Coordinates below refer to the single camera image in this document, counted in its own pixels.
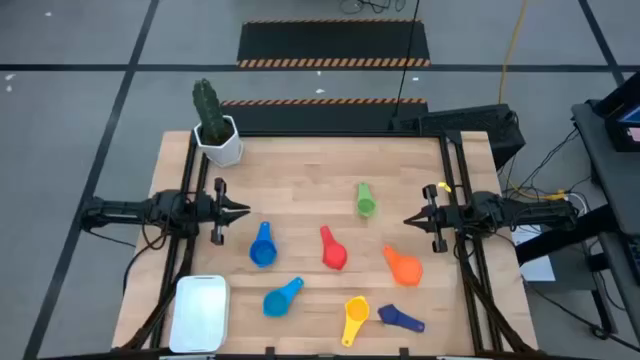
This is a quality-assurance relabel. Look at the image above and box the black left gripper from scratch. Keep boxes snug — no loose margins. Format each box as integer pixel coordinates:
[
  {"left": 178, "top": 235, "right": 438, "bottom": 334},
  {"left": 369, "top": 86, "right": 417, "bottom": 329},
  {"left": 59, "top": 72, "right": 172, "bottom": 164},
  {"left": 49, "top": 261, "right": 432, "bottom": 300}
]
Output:
[{"left": 192, "top": 177, "right": 251, "bottom": 246}]

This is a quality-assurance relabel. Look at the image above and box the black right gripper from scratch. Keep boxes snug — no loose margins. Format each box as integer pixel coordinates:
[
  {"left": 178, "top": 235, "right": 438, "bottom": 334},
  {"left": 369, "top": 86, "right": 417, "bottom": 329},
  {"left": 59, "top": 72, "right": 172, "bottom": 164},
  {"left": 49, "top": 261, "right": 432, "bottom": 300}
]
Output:
[{"left": 403, "top": 183, "right": 474, "bottom": 254}]

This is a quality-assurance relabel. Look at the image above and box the royal blue measuring cup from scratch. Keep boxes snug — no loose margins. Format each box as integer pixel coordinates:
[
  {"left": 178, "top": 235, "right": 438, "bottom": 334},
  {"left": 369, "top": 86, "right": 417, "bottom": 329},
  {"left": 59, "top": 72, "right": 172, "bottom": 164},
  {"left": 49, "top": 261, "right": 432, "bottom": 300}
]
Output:
[{"left": 248, "top": 221, "right": 279, "bottom": 269}]

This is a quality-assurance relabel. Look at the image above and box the orange measuring cup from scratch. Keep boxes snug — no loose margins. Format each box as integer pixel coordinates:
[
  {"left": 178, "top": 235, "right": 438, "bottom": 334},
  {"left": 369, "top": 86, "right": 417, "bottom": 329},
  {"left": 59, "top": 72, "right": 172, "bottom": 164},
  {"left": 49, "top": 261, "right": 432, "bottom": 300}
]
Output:
[{"left": 382, "top": 244, "right": 425, "bottom": 288}]

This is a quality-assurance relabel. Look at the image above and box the green measuring cup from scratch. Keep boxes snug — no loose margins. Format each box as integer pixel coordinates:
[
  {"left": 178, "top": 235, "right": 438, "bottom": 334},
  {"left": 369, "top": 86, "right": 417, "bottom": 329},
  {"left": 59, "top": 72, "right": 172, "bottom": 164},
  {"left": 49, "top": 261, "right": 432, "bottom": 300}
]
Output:
[{"left": 356, "top": 182, "right": 378, "bottom": 219}]

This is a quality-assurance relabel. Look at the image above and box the red measuring cup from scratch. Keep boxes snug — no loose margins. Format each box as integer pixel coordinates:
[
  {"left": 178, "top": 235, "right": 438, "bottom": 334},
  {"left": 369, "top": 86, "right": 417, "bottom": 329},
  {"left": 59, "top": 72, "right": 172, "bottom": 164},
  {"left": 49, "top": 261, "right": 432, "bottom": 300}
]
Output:
[{"left": 319, "top": 225, "right": 349, "bottom": 272}]

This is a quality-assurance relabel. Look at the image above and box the navy blue measuring cup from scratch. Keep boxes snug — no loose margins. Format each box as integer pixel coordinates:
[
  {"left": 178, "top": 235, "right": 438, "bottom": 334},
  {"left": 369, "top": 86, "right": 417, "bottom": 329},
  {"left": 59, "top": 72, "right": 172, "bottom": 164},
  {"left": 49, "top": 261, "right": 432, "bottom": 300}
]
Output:
[{"left": 377, "top": 303, "right": 426, "bottom": 334}]

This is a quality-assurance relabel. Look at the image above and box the light blue measuring cup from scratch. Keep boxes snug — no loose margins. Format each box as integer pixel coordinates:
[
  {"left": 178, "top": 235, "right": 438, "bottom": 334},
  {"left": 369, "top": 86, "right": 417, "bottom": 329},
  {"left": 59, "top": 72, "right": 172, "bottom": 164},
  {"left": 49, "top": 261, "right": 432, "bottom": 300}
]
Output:
[{"left": 262, "top": 276, "right": 305, "bottom": 319}]

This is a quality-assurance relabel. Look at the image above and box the yellow measuring cup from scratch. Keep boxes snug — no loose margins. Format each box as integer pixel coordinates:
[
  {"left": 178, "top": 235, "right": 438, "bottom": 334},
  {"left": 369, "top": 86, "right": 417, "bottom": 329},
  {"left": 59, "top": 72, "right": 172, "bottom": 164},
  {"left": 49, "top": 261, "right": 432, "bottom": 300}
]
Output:
[{"left": 341, "top": 295, "right": 371, "bottom": 348}]

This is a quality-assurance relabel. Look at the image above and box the white plastic basket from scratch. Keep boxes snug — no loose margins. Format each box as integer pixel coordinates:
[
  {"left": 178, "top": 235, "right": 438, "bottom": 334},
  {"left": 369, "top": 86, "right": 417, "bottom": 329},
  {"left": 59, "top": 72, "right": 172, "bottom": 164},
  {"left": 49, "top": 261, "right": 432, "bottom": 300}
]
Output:
[{"left": 168, "top": 274, "right": 231, "bottom": 354}]

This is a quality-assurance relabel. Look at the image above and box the white hexagonal plant pot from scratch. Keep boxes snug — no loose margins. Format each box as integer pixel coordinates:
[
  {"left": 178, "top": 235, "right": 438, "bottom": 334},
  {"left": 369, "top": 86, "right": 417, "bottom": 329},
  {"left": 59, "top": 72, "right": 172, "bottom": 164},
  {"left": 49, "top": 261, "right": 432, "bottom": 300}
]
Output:
[{"left": 193, "top": 114, "right": 245, "bottom": 169}]

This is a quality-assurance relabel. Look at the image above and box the green cactus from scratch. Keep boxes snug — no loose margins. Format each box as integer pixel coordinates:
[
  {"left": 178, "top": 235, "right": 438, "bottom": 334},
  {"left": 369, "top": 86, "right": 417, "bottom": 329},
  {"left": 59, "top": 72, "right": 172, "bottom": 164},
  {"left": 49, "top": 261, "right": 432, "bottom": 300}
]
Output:
[{"left": 192, "top": 77, "right": 227, "bottom": 144}]

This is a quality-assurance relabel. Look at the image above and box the black computer case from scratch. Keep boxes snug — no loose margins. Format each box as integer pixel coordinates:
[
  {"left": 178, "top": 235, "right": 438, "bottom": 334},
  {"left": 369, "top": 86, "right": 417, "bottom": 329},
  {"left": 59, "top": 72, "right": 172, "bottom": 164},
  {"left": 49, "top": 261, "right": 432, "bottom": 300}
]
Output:
[{"left": 388, "top": 103, "right": 527, "bottom": 170}]

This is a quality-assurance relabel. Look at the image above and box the white paper sheet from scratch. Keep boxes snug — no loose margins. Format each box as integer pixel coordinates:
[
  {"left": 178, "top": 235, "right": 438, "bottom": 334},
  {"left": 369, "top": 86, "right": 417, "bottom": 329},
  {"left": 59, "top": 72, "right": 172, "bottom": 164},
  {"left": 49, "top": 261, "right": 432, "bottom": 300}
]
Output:
[{"left": 510, "top": 224, "right": 556, "bottom": 283}]

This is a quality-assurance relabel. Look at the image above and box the black side desk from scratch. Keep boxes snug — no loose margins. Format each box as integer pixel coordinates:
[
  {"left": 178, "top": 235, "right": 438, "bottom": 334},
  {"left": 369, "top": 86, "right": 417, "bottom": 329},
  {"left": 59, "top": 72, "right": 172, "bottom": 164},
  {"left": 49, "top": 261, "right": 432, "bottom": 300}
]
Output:
[{"left": 514, "top": 99, "right": 640, "bottom": 321}]

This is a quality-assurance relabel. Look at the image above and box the black monitor with lit screen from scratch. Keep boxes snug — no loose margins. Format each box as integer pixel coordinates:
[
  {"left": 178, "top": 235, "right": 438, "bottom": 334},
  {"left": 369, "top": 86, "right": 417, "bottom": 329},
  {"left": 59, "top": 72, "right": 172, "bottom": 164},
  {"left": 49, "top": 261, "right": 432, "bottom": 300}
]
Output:
[{"left": 594, "top": 72, "right": 640, "bottom": 154}]

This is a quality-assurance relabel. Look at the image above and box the black aluminium table frame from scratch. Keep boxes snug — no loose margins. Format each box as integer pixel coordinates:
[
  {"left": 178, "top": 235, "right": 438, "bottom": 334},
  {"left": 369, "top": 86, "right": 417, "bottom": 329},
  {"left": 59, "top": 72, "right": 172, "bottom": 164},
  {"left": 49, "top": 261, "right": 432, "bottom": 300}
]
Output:
[{"left": 115, "top": 129, "right": 539, "bottom": 359}]

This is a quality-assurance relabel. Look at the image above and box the narrow striped black cable ramp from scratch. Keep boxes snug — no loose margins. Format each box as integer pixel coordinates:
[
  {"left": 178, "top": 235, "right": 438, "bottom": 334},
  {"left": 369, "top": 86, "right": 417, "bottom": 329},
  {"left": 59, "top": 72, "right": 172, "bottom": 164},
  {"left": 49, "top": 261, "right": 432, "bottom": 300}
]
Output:
[{"left": 219, "top": 97, "right": 430, "bottom": 134}]

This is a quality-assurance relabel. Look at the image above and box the black hanging cable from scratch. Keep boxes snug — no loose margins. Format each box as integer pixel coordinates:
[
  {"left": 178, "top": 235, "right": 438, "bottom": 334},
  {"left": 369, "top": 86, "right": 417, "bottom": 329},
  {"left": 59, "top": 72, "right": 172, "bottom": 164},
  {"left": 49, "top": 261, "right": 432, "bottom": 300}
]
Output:
[{"left": 393, "top": 0, "right": 421, "bottom": 119}]

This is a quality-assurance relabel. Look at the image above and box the large striped black cable ramp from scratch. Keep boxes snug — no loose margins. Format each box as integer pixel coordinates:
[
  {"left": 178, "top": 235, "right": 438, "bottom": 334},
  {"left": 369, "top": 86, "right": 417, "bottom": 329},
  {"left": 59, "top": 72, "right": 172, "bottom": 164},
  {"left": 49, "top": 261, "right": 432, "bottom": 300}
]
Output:
[{"left": 235, "top": 18, "right": 432, "bottom": 69}]

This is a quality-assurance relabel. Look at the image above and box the yellow hanging cable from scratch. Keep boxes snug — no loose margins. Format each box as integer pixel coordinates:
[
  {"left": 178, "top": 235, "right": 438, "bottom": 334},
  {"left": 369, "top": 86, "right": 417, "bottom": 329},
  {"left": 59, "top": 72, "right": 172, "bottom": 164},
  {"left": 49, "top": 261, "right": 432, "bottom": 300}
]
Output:
[{"left": 498, "top": 0, "right": 529, "bottom": 105}]

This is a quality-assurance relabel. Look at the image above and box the black floor power cable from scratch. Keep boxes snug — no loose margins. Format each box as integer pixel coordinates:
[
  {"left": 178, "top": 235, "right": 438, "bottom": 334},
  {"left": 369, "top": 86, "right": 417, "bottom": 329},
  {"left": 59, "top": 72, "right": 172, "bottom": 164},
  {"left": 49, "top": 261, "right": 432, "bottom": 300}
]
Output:
[{"left": 522, "top": 279, "right": 640, "bottom": 352}]

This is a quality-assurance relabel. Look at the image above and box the black coiled floor cable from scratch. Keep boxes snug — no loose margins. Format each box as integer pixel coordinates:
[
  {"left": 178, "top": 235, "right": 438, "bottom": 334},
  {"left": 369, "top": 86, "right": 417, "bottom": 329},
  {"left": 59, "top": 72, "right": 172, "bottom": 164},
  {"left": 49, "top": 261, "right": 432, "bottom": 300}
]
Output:
[{"left": 339, "top": 0, "right": 407, "bottom": 15}]

